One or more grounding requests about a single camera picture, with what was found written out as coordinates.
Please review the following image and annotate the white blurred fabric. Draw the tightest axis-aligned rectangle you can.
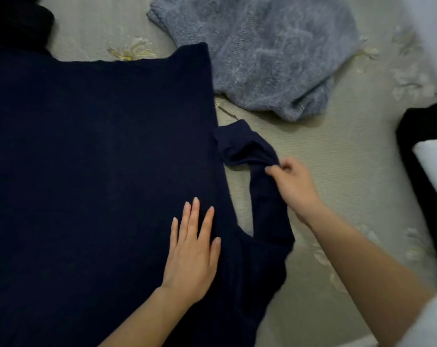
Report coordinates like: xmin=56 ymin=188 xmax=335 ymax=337
xmin=399 ymin=0 xmax=437 ymax=105

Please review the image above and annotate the person's left forearm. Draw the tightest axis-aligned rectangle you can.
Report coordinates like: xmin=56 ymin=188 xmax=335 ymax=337
xmin=97 ymin=285 xmax=191 ymax=347

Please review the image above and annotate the person's right hand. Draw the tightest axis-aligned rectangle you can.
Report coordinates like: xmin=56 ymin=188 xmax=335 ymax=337
xmin=265 ymin=157 xmax=326 ymax=229

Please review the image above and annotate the white folded cloth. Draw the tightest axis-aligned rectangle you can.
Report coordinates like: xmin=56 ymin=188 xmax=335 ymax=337
xmin=412 ymin=139 xmax=437 ymax=200

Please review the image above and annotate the person's right forearm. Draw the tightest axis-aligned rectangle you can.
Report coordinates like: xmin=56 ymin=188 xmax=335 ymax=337
xmin=295 ymin=203 xmax=437 ymax=347

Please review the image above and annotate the person's left hand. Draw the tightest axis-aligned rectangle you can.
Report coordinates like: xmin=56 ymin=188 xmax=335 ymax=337
xmin=161 ymin=197 xmax=222 ymax=308

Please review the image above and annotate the white sleeve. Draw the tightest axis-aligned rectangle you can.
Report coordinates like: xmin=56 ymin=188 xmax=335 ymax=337
xmin=398 ymin=293 xmax=437 ymax=347

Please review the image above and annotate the black folded garment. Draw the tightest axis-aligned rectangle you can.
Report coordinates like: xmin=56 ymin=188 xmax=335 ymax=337
xmin=396 ymin=103 xmax=437 ymax=283

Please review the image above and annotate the navy blue knit sweater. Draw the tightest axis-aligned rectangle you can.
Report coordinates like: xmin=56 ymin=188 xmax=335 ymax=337
xmin=0 ymin=42 xmax=296 ymax=347

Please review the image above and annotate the grey knit sweater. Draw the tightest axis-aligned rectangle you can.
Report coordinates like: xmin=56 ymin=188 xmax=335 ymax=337
xmin=147 ymin=0 xmax=363 ymax=122

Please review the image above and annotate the beige embroidered bedspread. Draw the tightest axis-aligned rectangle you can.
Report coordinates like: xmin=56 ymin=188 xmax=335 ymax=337
xmin=41 ymin=0 xmax=437 ymax=347

